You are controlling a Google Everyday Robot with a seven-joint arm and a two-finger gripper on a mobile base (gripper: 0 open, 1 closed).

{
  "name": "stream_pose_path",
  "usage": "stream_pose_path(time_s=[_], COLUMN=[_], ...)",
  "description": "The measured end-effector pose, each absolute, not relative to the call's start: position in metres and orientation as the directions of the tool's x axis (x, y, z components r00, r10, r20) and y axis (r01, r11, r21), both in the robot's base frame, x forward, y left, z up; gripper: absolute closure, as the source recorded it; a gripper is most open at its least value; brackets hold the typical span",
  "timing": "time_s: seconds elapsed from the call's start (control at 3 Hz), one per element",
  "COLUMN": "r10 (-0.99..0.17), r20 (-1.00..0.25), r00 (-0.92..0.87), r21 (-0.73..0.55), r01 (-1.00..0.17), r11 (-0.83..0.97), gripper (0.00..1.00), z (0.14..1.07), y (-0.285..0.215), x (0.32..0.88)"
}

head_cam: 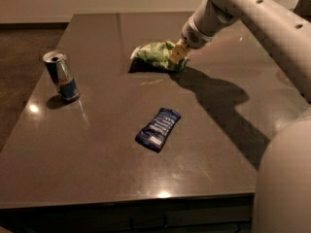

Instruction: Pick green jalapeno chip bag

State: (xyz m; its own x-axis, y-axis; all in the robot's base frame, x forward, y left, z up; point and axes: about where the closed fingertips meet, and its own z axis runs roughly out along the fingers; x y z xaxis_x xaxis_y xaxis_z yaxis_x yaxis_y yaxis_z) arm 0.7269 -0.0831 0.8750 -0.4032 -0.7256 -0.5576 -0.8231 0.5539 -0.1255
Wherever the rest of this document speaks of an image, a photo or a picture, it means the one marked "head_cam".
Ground green jalapeno chip bag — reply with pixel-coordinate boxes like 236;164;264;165
131;41;188;72

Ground dark cabinet drawers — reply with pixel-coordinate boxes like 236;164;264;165
0;195;254;233

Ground silver blue energy drink can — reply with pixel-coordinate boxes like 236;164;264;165
43;50;80;103

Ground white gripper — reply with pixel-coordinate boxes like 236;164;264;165
169;16;215;64

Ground dark blue snack packet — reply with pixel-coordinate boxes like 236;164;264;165
135;108;181;152

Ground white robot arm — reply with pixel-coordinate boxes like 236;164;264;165
170;0;311;233

